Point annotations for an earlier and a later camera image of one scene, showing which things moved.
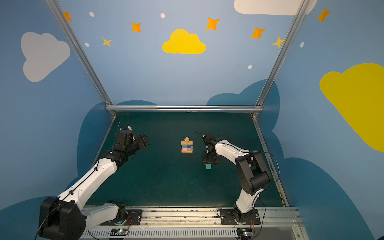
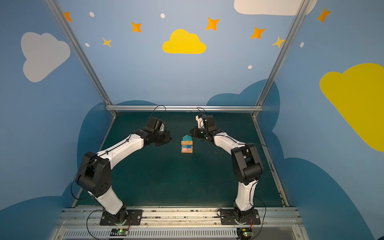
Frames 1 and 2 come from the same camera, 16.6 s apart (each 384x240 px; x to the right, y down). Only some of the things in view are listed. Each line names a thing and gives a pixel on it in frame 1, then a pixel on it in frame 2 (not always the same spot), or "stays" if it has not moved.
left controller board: x=119 y=232 stays
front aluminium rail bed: x=282 y=223 stays
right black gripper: x=210 y=156 → x=198 y=132
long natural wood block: x=183 y=142 stays
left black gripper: x=141 y=141 → x=162 y=137
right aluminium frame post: x=303 y=7 stays
